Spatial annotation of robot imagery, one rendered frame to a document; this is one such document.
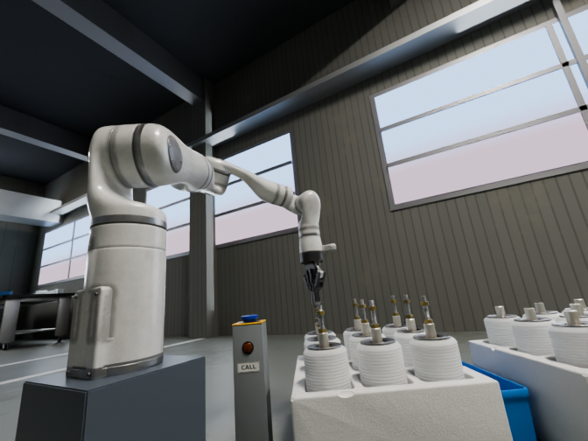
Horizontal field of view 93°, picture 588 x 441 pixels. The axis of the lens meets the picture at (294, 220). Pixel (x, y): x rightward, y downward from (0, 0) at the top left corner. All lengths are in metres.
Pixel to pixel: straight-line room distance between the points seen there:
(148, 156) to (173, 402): 0.30
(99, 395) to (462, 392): 0.58
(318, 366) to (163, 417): 0.34
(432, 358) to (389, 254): 1.97
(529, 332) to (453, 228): 1.72
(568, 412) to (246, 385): 0.65
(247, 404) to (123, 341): 0.40
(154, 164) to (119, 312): 0.19
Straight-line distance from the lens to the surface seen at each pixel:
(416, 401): 0.66
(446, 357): 0.70
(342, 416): 0.64
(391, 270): 2.60
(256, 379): 0.71
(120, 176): 0.46
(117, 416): 0.37
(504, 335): 1.04
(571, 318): 0.88
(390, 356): 0.66
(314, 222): 0.91
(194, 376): 0.42
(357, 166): 2.88
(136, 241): 0.40
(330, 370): 0.64
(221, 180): 0.84
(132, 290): 0.39
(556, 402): 0.89
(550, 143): 2.79
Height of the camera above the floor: 0.37
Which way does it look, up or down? 15 degrees up
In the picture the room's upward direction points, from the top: 5 degrees counter-clockwise
